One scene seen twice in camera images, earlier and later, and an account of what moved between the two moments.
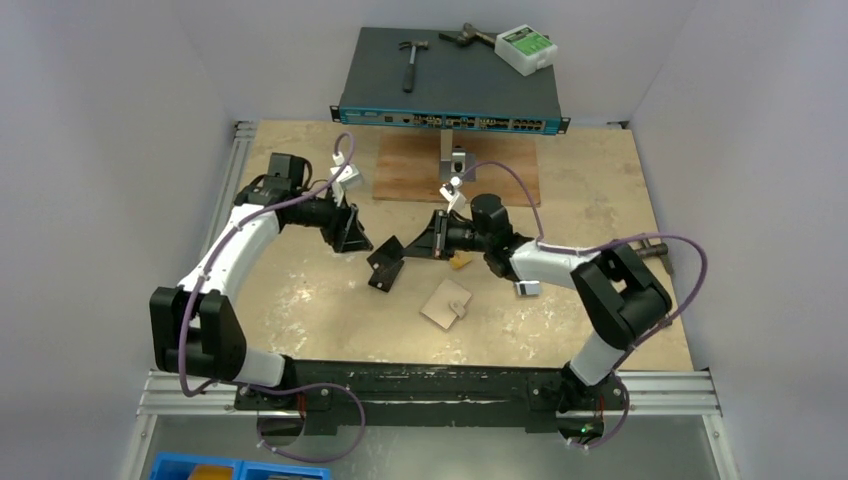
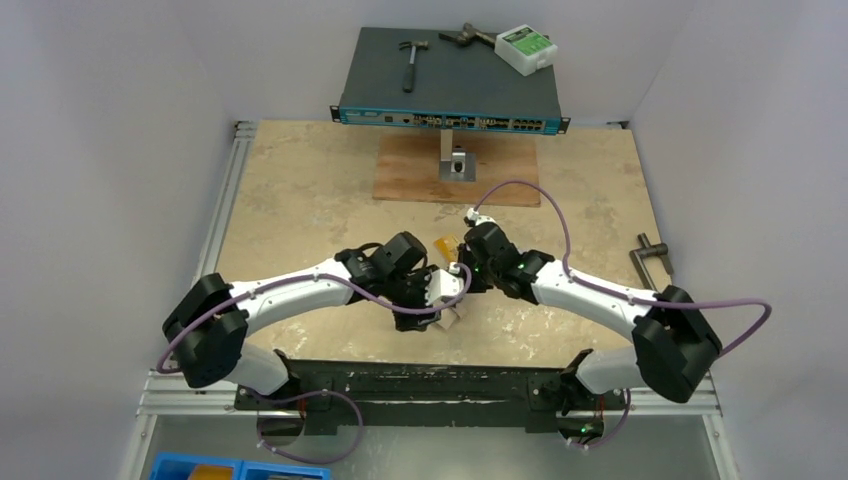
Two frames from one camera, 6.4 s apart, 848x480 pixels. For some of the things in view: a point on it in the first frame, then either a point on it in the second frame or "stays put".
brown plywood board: x=407 y=168 stays put
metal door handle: x=657 y=250 stays put
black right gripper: x=441 y=235 to x=473 y=266
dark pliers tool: x=468 y=35 stays put
